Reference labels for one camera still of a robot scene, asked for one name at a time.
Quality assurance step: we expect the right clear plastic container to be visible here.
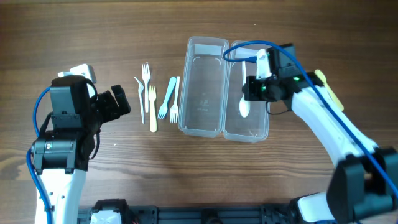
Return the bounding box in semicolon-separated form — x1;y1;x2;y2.
223;40;274;144

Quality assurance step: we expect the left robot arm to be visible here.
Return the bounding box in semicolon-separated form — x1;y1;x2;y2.
27;75;131;223

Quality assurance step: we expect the tall white fork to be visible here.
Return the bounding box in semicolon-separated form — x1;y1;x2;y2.
142;62;151;113

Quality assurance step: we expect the yellow fork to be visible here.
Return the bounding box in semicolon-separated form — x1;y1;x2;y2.
149;85;157;133

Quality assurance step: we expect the light blue fork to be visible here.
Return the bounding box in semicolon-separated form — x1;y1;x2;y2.
157;77;177;119

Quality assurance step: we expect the yellow-green spoon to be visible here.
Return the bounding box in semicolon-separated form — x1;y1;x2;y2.
314;69;344;111

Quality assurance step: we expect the white spoon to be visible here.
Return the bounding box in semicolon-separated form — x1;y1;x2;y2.
239;61;250;118

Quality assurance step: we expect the cream white fork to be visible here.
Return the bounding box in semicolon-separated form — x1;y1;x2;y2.
170;76;180;123

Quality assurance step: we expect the left clear plastic container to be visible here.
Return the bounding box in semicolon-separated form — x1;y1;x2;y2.
178;36;229;138

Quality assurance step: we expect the blue cable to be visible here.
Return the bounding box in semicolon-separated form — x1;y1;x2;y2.
25;85;53;224
223;40;398;200

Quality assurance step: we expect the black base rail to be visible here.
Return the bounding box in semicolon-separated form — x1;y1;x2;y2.
77;199;305;224

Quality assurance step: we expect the bent white fork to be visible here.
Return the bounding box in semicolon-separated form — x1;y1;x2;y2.
134;77;145;124

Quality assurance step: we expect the clear plastic container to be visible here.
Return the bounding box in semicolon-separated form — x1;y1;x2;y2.
223;40;274;144
178;36;229;138

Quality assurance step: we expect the right blue cable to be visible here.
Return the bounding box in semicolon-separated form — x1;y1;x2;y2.
223;40;398;200

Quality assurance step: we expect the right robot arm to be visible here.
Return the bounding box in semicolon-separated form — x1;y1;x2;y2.
233;40;397;223

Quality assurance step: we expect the left blue cable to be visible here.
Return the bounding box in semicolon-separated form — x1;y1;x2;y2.
25;85;53;224

